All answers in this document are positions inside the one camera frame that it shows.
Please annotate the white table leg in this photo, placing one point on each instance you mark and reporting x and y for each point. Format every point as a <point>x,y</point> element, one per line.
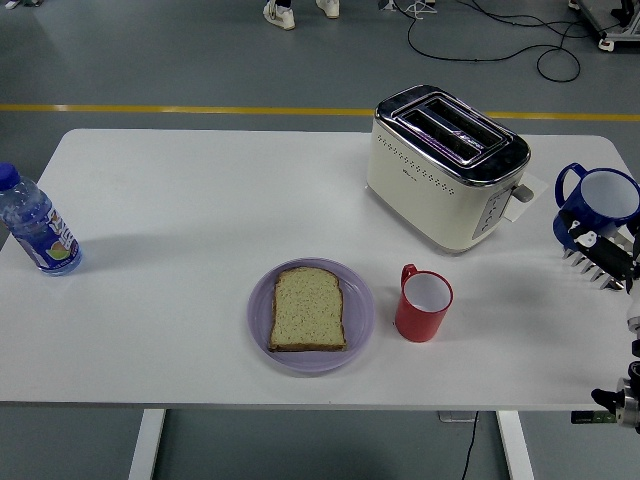
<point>146,445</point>
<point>517,445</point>

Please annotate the blue cup white inside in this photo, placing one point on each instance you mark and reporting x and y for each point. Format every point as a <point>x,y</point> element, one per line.
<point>587,205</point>

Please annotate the clear water bottle blue cap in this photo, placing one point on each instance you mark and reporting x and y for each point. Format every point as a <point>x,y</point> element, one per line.
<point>35,225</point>

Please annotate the grey box under table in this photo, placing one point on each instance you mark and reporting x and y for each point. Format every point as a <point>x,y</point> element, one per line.
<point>452,416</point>

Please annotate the cream chrome two-slot toaster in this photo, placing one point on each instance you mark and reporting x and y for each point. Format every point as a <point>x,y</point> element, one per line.
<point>425,200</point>

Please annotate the red cup white inside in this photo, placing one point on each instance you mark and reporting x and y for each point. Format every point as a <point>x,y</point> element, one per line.
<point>417,325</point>

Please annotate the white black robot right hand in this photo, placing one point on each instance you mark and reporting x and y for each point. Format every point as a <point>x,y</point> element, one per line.
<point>610,257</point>

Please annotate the purple round plate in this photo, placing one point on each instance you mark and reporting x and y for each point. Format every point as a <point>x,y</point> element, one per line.
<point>361,310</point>

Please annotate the silver metal toast rack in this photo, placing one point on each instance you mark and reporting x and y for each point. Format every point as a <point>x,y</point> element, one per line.
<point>586,265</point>

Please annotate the slice of toast bread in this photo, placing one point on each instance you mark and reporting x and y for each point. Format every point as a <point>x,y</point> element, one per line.
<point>307,312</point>

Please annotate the white paper sheet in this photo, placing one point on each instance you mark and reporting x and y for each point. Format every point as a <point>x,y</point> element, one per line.
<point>540,186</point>

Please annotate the black desk control panel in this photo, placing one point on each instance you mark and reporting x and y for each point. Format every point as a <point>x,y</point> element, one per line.
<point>587,417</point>

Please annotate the person's white shoe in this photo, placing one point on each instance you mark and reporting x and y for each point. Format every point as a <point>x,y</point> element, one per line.
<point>279,15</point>
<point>329,7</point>

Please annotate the grey wheeled equipment frame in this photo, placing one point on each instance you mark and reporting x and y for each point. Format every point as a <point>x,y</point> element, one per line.
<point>622,30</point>

